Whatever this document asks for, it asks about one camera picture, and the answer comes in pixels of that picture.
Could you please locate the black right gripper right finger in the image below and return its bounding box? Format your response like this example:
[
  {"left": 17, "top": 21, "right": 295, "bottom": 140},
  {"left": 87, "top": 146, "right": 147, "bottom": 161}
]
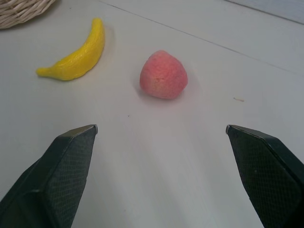
[{"left": 225, "top": 124, "right": 304, "bottom": 228}]

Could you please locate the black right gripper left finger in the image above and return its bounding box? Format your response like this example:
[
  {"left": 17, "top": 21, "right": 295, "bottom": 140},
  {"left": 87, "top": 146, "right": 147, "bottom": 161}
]
[{"left": 0, "top": 124, "right": 99, "bottom": 228}]

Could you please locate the woven wicker basket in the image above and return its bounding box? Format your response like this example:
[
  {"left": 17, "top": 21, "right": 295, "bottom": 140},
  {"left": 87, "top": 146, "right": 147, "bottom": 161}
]
[{"left": 0, "top": 0, "right": 61, "bottom": 30}]

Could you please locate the yellow toy banana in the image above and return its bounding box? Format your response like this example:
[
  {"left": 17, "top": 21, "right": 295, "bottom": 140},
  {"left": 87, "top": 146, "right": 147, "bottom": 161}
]
[{"left": 36, "top": 17, "right": 106, "bottom": 82}]

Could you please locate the pink toy peach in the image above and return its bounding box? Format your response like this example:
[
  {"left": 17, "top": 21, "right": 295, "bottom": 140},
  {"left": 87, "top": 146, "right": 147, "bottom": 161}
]
[{"left": 139, "top": 50, "right": 188, "bottom": 99}]

